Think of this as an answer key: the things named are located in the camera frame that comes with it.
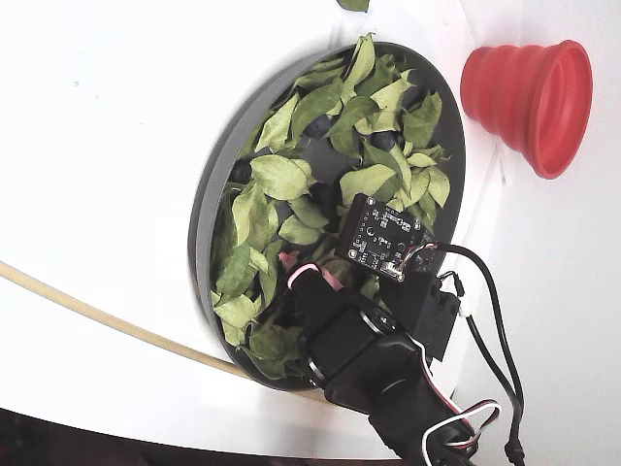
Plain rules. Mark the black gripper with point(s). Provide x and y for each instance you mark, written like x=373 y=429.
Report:
x=335 y=335

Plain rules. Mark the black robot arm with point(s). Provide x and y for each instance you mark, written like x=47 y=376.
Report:
x=402 y=388

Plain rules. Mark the pile of green leaves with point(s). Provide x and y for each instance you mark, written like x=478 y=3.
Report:
x=276 y=179

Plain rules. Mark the dark blueberry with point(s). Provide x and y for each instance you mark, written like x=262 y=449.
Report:
x=240 y=171
x=383 y=141

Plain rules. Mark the dark grey round bowl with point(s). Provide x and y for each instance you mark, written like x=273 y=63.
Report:
x=213 y=194

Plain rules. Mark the long wooden stick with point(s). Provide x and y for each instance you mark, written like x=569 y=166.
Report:
x=97 y=315

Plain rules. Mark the red collapsible silicone cup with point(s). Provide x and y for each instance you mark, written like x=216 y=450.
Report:
x=533 y=97

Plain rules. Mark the single loose green leaf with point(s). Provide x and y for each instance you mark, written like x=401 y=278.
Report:
x=354 y=5

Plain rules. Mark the black camera circuit board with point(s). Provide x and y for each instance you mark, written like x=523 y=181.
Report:
x=376 y=233

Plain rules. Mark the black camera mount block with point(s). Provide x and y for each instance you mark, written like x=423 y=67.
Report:
x=432 y=310

